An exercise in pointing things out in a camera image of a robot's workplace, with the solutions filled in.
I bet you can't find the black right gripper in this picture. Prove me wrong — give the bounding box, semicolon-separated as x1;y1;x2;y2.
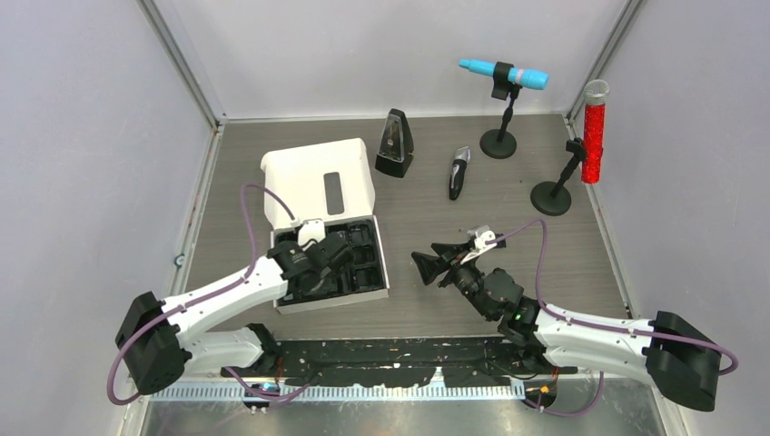
410;242;496;322

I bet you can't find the white box with black tray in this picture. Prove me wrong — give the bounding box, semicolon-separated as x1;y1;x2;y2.
260;138;390;314

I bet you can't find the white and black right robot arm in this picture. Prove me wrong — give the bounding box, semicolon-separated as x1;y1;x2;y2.
410;243;721;411

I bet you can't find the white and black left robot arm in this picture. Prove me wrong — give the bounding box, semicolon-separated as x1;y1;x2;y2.
107;233;354;405

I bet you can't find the black and silver hair clipper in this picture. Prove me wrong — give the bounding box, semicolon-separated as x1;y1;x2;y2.
449;146;470;201

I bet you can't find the black metronome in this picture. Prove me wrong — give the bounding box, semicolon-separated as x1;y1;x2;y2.
375;108;414;178

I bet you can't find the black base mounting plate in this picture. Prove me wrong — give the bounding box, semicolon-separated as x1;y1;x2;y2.
235;336;557;388

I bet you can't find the black stand of red microphone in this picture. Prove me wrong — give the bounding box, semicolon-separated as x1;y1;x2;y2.
530;138;587;216

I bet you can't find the black stand of blue microphone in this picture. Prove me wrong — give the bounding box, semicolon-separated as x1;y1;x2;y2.
479;62;523;161

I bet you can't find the blue microphone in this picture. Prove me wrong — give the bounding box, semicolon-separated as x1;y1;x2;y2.
459;59;548;90

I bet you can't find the red glitter microphone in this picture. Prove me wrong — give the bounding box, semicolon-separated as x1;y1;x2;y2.
581;79;609;184

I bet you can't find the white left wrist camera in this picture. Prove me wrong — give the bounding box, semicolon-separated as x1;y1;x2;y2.
294;219;326;246

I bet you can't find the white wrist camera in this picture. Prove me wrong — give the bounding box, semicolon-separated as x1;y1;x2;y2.
467;225;498;258
294;219;326;246

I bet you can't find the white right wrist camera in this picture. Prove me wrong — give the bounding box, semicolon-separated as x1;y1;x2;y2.
467;225;498;258

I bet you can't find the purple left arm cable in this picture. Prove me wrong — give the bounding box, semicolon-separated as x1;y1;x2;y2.
106;183;314;412

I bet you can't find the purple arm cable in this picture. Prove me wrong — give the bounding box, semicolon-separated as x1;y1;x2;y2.
106;183;314;412
489;218;739;418

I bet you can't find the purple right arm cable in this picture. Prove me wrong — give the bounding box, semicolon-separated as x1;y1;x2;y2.
489;218;739;418

